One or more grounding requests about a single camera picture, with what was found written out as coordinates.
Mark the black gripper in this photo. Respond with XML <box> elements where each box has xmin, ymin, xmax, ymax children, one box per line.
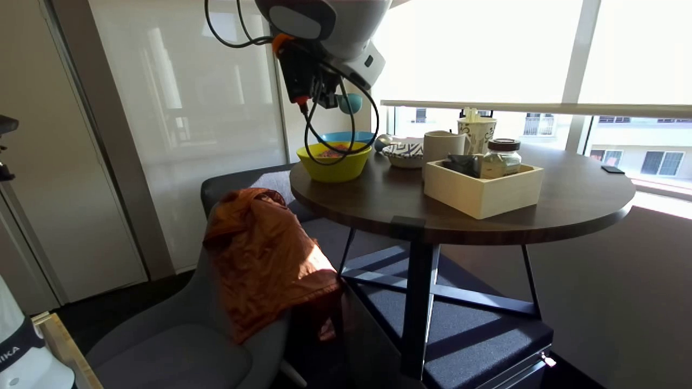
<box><xmin>278</xmin><ymin>41</ymin><xmax>348</xmax><ymax>112</ymax></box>

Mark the blue plastic bowl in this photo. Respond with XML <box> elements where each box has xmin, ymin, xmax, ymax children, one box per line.
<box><xmin>315</xmin><ymin>129</ymin><xmax>380</xmax><ymax>148</ymax></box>

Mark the yellow plastic bowl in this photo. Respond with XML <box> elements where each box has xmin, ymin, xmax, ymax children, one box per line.
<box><xmin>296</xmin><ymin>142</ymin><xmax>377</xmax><ymax>185</ymax></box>

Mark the patterned paper bowl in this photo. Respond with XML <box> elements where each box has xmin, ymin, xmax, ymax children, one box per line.
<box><xmin>379</xmin><ymin>138</ymin><xmax>426</xmax><ymax>172</ymax></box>

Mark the round dark wood table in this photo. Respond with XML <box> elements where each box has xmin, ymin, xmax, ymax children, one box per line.
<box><xmin>287</xmin><ymin>139</ymin><xmax>639</xmax><ymax>385</ymax></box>

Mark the cream cylindrical mug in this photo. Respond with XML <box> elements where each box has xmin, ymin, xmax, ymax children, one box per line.
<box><xmin>422</xmin><ymin>129</ymin><xmax>468</xmax><ymax>165</ymax></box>

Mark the dark grey fabric sofa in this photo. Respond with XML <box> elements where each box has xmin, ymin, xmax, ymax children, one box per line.
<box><xmin>198</xmin><ymin>162</ymin><xmax>341</xmax><ymax>245</ymax></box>
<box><xmin>526</xmin><ymin>203</ymin><xmax>692</xmax><ymax>389</ymax></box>

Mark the dark grey round object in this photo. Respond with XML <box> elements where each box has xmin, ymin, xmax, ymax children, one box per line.
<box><xmin>441</xmin><ymin>154</ymin><xmax>483</xmax><ymax>178</ymax></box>

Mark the patterned paper cup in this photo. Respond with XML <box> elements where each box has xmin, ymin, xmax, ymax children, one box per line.
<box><xmin>456</xmin><ymin>108</ymin><xmax>500</xmax><ymax>158</ymax></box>

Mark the white roller blind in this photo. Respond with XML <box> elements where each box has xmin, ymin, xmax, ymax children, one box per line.
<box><xmin>377</xmin><ymin>0</ymin><xmax>692</xmax><ymax>120</ymax></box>

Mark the light wooden box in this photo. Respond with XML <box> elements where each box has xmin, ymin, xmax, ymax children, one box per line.
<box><xmin>422</xmin><ymin>154</ymin><xmax>547</xmax><ymax>222</ymax></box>

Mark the glass jar with dark lid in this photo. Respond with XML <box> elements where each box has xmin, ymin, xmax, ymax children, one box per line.
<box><xmin>486</xmin><ymin>138</ymin><xmax>524</xmax><ymax>168</ymax></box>

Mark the olive packet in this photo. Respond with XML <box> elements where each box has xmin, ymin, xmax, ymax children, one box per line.
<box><xmin>477</xmin><ymin>151</ymin><xmax>524</xmax><ymax>182</ymax></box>

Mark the orange crumpled jacket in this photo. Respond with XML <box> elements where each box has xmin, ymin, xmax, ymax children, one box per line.
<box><xmin>201</xmin><ymin>185</ymin><xmax>341</xmax><ymax>345</ymax></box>

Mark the grey upholstered chair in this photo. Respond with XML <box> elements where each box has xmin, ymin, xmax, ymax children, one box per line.
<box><xmin>85</xmin><ymin>245</ymin><xmax>341</xmax><ymax>389</ymax></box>

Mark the light wooden plank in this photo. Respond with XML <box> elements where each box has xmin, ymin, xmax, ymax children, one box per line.
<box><xmin>31</xmin><ymin>309</ymin><xmax>104</xmax><ymax>389</ymax></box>

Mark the white device with black band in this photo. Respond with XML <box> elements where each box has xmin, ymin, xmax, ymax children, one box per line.
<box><xmin>0</xmin><ymin>276</ymin><xmax>75</xmax><ymax>389</ymax></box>

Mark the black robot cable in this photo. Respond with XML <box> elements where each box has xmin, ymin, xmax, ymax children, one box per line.
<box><xmin>299</xmin><ymin>61</ymin><xmax>382</xmax><ymax>168</ymax></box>

